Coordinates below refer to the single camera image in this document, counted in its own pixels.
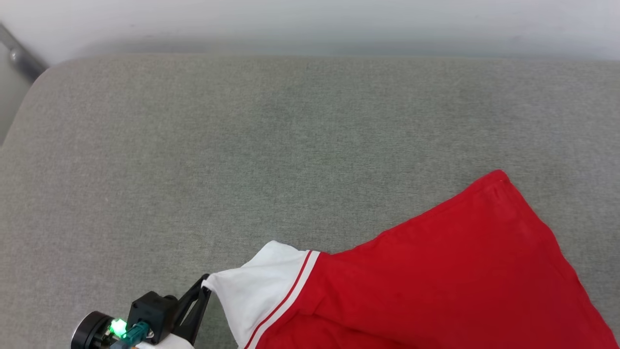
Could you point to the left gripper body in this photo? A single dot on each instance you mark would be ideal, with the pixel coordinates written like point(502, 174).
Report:
point(150, 312)

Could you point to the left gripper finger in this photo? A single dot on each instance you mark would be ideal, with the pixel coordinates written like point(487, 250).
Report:
point(193, 290)
point(196, 317)

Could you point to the red and white garment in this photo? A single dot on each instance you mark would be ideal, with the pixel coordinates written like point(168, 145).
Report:
point(436, 281)

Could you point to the grey metal bar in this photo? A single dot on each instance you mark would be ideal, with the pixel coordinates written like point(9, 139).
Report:
point(22, 57)

